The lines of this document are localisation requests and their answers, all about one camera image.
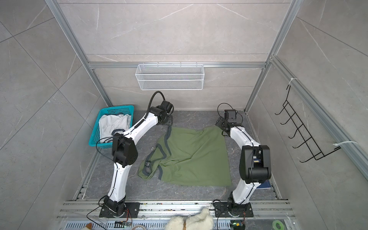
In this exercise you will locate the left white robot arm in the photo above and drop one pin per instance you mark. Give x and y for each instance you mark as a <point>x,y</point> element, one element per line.
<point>125,153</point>

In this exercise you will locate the green tank top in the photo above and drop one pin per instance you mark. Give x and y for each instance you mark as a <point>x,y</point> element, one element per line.
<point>189,157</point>

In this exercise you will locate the black wire hook rack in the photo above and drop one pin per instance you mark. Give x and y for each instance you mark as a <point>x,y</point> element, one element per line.
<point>301,130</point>

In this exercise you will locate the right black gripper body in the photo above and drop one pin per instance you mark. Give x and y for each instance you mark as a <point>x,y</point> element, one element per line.
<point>222,123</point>

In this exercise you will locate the white tank top in basket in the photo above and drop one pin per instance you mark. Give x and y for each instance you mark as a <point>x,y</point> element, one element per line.
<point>109,125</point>

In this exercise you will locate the green tape roll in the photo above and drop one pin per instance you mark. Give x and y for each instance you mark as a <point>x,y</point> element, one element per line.
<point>278,225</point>

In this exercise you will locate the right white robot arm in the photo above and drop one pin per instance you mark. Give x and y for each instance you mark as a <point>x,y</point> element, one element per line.
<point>254,168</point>

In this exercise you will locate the white plush toy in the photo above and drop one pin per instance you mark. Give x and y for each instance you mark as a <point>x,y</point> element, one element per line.
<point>201,221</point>

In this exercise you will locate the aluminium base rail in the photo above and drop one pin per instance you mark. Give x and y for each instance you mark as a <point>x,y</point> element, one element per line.
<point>154,215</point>

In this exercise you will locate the teal plastic basket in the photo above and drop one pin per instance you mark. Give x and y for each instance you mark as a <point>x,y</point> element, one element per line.
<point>115,110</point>

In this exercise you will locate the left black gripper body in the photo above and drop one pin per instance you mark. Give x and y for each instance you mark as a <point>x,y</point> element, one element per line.
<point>167,119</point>

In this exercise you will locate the blue book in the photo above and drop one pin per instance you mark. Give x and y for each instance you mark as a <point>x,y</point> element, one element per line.
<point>266,185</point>

